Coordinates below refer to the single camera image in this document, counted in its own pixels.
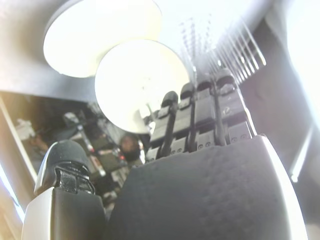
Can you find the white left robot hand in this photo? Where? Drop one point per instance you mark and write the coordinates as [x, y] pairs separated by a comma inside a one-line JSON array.
[[200, 195]]

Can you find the white plate with ink print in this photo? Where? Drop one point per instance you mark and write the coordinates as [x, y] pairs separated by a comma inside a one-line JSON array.
[[140, 75]]

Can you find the plain white plate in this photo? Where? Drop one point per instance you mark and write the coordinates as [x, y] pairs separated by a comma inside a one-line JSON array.
[[87, 30]]

